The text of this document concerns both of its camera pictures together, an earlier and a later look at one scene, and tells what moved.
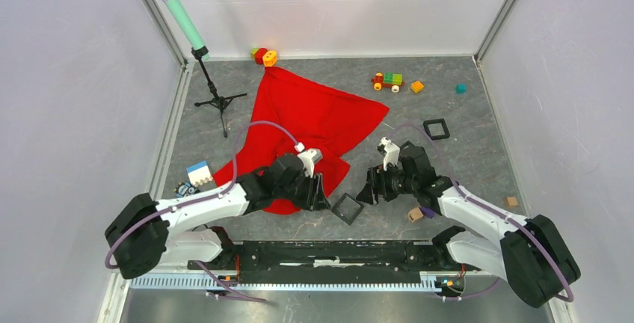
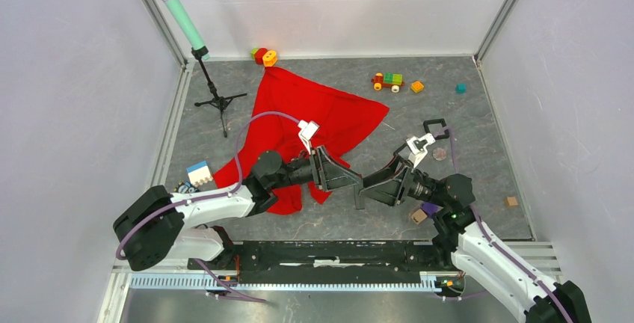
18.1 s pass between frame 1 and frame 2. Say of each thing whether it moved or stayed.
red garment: stayed
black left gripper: moved
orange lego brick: stayed
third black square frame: stayed
